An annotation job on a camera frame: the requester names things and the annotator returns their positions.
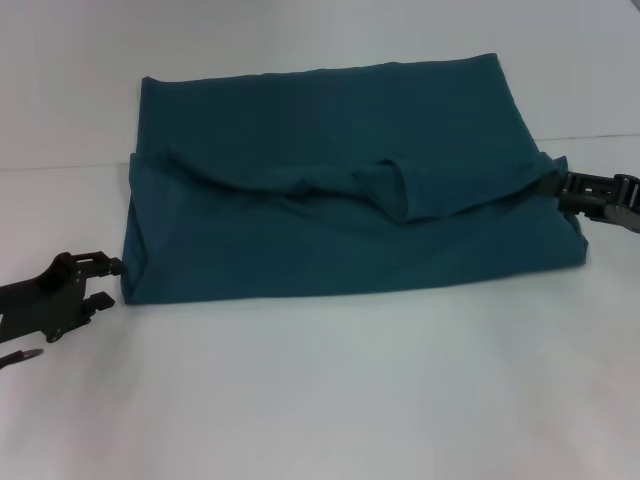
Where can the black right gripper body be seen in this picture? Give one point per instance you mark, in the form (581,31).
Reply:
(627,200)

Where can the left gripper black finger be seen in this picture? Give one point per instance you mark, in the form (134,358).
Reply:
(100,301)
(100,262)

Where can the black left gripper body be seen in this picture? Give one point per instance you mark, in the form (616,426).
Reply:
(40,300)

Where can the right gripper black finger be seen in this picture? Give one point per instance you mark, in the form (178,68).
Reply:
(600,214)
(580,187)

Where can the teal t-shirt with FREE print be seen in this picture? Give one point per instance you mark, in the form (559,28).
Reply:
(325,225)

